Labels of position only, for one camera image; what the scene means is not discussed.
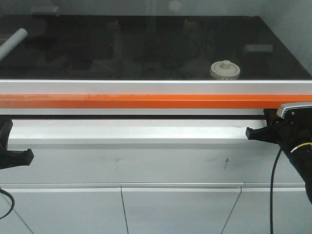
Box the white cabinet door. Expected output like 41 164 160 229
0 188 128 234
223 188 312 234
122 188 240 234

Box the white cabinet middle door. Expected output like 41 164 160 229
122 188 240 234

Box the black left cable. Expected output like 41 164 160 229
0 187 16 220

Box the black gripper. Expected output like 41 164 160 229
245 109 312 156

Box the grey rolled tube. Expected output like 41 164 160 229
0 28 28 60

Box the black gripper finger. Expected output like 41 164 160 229
0 118 34 169

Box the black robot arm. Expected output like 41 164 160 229
246 108 312 201

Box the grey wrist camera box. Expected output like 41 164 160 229
277 102 312 118

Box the white cabinet left door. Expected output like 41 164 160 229
0 188 128 234

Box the glass jar with white lid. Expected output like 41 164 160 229
210 60 241 80

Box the white cabinet right door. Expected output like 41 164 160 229
223 188 312 234

